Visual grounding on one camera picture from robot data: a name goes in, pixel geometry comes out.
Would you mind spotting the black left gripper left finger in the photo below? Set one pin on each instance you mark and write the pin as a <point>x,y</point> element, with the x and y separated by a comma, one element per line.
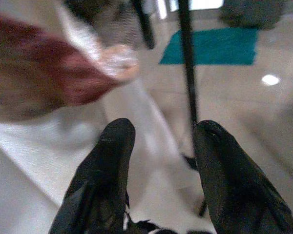
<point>105,182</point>

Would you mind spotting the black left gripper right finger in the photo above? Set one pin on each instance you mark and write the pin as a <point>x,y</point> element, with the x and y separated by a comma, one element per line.
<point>234,190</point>

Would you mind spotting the cream white knit shirt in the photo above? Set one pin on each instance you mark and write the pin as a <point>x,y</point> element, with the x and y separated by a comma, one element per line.
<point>51,141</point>

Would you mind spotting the black table leg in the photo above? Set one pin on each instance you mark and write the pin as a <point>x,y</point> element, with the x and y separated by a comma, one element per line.
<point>144,24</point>
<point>188,61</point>

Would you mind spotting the teal floor mat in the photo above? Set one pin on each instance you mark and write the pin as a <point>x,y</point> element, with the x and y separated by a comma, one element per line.
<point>222,46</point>

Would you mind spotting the dark bulky floor object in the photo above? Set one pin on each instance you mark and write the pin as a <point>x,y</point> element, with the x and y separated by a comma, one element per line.
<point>251,14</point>

